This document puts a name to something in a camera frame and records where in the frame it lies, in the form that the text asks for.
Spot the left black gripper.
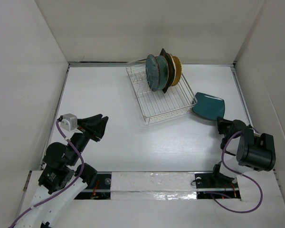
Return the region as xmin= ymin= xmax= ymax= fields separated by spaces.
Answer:
xmin=68 ymin=113 xmax=108 ymax=164

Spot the square dark teal plate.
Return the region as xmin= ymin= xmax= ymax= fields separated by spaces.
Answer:
xmin=192 ymin=92 xmax=226 ymax=121

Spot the round woven bamboo plate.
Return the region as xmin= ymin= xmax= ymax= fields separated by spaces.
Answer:
xmin=171 ymin=56 xmax=182 ymax=86

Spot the light green flower plate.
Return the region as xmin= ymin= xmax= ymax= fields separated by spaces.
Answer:
xmin=156 ymin=56 xmax=169 ymax=90

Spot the square brown yellow plate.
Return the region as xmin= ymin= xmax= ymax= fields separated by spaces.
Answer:
xmin=160 ymin=48 xmax=174 ymax=94

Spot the beige bird painted plate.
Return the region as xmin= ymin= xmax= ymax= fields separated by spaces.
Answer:
xmin=169 ymin=53 xmax=177 ymax=86

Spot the round dark teal plate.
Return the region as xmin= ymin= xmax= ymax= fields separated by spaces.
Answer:
xmin=145 ymin=54 xmax=160 ymax=92

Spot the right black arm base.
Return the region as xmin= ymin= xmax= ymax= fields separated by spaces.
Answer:
xmin=190 ymin=172 xmax=241 ymax=200

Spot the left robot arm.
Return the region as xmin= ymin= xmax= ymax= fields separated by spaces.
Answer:
xmin=11 ymin=114 xmax=109 ymax=228

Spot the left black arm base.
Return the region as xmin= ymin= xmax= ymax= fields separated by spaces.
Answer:
xmin=75 ymin=172 xmax=112 ymax=200

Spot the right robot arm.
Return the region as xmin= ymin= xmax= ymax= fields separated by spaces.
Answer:
xmin=210 ymin=117 xmax=276 ymax=187

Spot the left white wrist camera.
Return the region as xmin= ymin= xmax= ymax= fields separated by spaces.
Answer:
xmin=57 ymin=114 xmax=78 ymax=132

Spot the metal wire dish rack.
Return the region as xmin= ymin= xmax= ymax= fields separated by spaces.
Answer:
xmin=126 ymin=59 xmax=198 ymax=124

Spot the silver taped front rail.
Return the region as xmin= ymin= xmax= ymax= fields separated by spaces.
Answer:
xmin=75 ymin=171 xmax=242 ymax=200

